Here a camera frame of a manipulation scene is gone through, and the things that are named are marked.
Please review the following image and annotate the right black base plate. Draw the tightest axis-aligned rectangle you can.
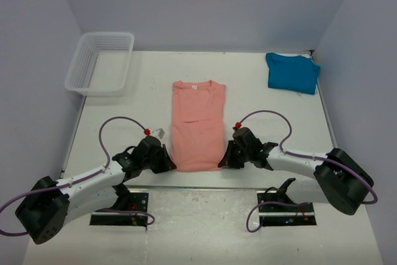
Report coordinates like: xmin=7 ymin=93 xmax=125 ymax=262
xmin=257 ymin=189 xmax=317 ymax=227

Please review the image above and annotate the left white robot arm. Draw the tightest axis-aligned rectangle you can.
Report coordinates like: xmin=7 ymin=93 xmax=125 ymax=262
xmin=16 ymin=136 xmax=176 ymax=245

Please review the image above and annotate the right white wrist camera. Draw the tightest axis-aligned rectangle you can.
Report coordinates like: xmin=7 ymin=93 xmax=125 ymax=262
xmin=233 ymin=122 xmax=242 ymax=132

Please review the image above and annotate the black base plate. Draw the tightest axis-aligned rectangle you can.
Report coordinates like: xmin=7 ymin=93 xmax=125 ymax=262
xmin=257 ymin=189 xmax=317 ymax=227
xmin=89 ymin=189 xmax=152 ymax=228

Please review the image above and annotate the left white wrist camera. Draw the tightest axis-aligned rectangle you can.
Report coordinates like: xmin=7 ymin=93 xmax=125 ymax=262
xmin=143 ymin=128 xmax=165 ymax=140

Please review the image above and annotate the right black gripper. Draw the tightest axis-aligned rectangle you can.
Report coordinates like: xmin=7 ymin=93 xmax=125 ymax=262
xmin=220 ymin=140 xmax=252 ymax=169

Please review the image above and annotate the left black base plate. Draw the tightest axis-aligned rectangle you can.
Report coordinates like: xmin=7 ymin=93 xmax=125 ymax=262
xmin=89 ymin=189 xmax=152 ymax=228

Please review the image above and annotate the white plastic basket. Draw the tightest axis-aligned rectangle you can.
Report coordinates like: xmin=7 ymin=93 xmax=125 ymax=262
xmin=65 ymin=32 xmax=135 ymax=97

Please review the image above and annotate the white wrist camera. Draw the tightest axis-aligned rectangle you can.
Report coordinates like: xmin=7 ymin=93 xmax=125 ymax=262
xmin=233 ymin=122 xmax=242 ymax=132
xmin=143 ymin=128 xmax=165 ymax=140

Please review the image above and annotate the blue folded t shirt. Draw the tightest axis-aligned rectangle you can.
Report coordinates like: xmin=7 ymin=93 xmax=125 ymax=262
xmin=265 ymin=53 xmax=321 ymax=95

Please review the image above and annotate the pink t shirt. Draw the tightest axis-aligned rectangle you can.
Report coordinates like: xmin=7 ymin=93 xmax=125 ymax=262
xmin=171 ymin=80 xmax=226 ymax=172

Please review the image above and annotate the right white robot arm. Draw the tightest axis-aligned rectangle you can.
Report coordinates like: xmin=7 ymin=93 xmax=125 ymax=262
xmin=218 ymin=127 xmax=377 ymax=215

